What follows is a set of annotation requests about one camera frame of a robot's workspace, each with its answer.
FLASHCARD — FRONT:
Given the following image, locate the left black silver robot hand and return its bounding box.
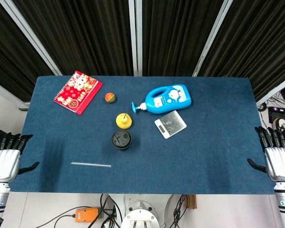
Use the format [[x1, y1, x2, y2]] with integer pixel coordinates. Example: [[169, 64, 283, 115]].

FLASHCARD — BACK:
[[0, 133, 40, 183]]

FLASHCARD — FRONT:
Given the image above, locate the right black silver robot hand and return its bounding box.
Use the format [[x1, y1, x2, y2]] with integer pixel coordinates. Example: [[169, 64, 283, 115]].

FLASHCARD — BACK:
[[247, 126, 285, 182]]

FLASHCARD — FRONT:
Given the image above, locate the clear plastic straw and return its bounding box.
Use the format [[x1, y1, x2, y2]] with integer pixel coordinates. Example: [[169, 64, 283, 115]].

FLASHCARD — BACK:
[[70, 162, 112, 168]]

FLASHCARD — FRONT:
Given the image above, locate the black cup with lid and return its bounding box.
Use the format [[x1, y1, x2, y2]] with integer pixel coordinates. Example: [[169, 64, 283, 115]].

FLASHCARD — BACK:
[[111, 130, 133, 151]]

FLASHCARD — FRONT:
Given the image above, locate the white black shoe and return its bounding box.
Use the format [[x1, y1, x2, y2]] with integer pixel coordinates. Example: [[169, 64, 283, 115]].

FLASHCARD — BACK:
[[272, 117, 285, 132]]

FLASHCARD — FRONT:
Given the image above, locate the black power strip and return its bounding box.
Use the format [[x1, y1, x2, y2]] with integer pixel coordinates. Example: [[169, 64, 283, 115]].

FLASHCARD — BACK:
[[267, 106, 285, 119]]

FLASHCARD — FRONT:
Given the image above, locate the blue table cloth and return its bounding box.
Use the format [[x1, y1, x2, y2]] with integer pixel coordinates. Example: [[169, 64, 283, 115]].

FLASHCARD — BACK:
[[8, 75, 276, 195]]

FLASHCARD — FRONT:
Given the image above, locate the wooden block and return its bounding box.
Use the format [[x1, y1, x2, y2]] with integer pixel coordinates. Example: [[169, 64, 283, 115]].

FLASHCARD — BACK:
[[185, 194, 198, 210]]

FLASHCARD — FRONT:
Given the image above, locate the orange box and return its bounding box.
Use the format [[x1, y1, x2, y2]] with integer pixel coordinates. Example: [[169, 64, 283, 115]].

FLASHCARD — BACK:
[[75, 207, 99, 223]]

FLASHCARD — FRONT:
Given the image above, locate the red spiral notebook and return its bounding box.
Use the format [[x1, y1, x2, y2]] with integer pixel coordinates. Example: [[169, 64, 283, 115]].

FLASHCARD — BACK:
[[53, 70, 103, 115]]

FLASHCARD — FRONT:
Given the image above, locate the dark pleated curtain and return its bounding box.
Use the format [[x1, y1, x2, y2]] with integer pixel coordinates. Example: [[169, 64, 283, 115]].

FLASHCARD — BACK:
[[141, 0, 225, 77], [199, 0, 285, 102], [13, 0, 134, 76], [0, 0, 56, 103]]

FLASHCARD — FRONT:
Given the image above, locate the silver kitchen scale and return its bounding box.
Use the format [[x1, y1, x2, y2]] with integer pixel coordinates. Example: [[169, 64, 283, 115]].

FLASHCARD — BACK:
[[154, 110, 187, 140]]

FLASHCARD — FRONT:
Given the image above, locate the orange green ball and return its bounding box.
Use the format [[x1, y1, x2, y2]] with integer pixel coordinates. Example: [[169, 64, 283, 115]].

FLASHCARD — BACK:
[[104, 92, 116, 104]]

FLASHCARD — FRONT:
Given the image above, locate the yellow toy pear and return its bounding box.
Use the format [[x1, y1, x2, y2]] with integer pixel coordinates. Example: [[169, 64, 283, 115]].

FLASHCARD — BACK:
[[115, 113, 133, 130]]

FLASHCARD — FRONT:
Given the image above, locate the blue pump bottle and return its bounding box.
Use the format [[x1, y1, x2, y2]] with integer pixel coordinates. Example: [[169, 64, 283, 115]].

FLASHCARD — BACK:
[[131, 84, 192, 114]]

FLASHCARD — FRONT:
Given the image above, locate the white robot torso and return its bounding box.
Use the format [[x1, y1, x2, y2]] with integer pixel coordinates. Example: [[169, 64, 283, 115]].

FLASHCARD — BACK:
[[120, 194, 166, 228]]

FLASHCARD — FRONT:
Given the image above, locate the white frame post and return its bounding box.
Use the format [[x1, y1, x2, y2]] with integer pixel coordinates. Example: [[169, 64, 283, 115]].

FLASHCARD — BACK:
[[0, 0, 63, 76], [128, 0, 143, 76], [256, 73, 285, 106], [191, 0, 234, 77]]

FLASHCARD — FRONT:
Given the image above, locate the black cable bundle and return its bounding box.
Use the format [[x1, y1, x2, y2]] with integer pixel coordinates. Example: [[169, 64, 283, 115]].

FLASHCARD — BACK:
[[98, 194, 123, 228], [172, 194, 190, 228]]

